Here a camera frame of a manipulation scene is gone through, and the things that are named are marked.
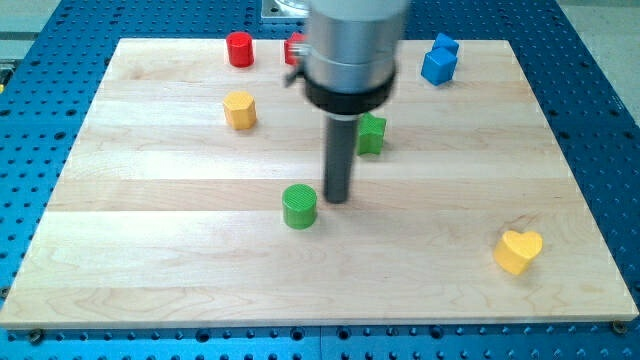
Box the blue cube block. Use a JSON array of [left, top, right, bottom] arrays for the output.
[[432, 33, 460, 56], [421, 48, 457, 86]]

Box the red cylinder block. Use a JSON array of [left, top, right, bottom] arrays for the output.
[[226, 31, 254, 68]]

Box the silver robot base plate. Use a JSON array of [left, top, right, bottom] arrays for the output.
[[261, 0, 309, 20]]

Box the yellow hexagon block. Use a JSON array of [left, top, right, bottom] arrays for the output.
[[223, 91, 257, 130]]

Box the green cylinder block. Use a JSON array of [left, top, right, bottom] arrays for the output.
[[281, 184, 317, 230]]

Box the blue cube block rear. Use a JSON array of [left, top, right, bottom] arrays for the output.
[[432, 33, 460, 56]]

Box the blue cube block front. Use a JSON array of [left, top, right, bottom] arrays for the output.
[[421, 48, 457, 86]]

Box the wooden board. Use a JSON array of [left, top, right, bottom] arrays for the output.
[[1, 38, 638, 329]]

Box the yellow heart block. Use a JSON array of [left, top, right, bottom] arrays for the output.
[[493, 230, 544, 276]]

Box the red block behind arm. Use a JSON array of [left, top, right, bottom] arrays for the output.
[[283, 32, 306, 66]]

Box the green star block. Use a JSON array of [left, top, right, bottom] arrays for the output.
[[357, 113, 387, 155]]

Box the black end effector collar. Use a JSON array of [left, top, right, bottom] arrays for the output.
[[302, 70, 396, 115]]

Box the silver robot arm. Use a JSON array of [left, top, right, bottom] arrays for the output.
[[286, 0, 411, 204]]

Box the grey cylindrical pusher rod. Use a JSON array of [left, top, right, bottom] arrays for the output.
[[323, 115, 358, 204]]

